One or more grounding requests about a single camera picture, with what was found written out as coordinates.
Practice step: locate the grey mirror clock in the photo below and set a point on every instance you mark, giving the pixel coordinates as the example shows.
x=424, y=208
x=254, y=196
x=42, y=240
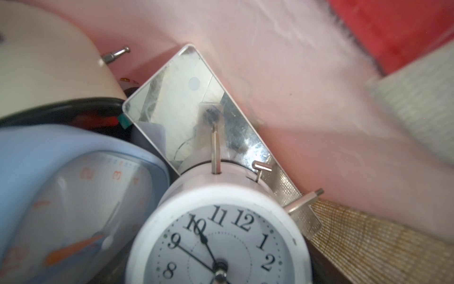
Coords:
x=183, y=105

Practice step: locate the white round alarm clock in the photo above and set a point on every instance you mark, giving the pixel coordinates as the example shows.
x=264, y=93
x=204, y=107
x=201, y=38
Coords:
x=219, y=223

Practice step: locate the black twin-bell alarm clock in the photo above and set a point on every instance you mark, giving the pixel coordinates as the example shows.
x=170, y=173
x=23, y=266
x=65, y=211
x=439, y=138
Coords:
x=99, y=115

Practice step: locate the blue square alarm clock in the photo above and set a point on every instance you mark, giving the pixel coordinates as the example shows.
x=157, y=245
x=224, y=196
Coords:
x=71, y=200

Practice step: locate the blue twin-bell clock beige base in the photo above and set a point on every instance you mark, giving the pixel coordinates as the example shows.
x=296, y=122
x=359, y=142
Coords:
x=46, y=60

